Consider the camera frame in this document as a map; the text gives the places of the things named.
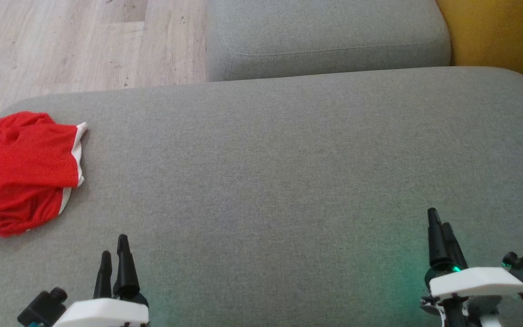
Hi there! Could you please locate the yellow upholstered furniture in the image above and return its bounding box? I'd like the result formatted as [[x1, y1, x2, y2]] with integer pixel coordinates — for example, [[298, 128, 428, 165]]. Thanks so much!
[[436, 0, 523, 99]]

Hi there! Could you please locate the small grey sofa cushion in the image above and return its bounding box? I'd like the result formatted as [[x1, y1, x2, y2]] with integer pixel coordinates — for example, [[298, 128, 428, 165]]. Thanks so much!
[[206, 0, 452, 82]]

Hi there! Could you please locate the large grey sofa seat cushion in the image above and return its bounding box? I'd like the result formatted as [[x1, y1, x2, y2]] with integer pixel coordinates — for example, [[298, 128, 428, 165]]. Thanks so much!
[[0, 66, 523, 327]]

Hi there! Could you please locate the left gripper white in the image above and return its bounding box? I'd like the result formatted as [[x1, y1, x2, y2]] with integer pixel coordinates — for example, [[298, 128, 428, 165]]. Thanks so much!
[[53, 234, 150, 327]]

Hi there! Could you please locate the red jersey with grey print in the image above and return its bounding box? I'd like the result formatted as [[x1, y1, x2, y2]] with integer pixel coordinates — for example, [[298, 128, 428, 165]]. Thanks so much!
[[0, 144, 72, 238]]

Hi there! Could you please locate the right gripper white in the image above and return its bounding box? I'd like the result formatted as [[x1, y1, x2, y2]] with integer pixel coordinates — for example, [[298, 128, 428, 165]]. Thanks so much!
[[419, 208, 523, 327]]

